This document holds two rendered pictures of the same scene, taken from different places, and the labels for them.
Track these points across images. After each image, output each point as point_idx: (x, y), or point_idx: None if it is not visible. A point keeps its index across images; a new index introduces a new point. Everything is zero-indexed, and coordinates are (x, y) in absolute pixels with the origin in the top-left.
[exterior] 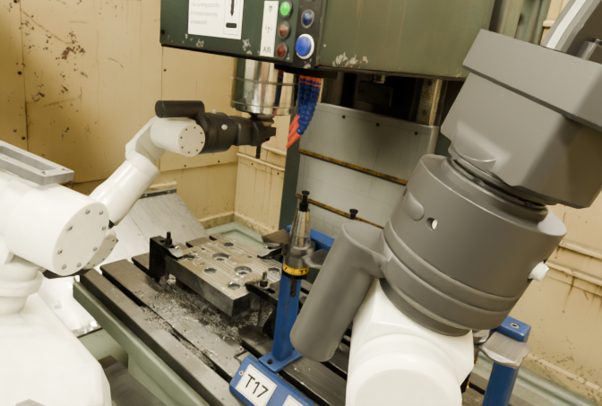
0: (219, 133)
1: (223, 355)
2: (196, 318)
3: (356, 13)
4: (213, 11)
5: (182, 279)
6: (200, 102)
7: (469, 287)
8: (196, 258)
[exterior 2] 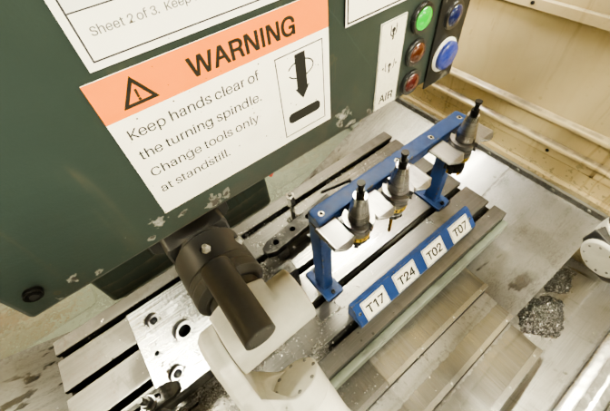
0: (249, 250)
1: (319, 333)
2: (260, 363)
3: None
4: (243, 119)
5: (204, 382)
6: (222, 260)
7: None
8: (182, 360)
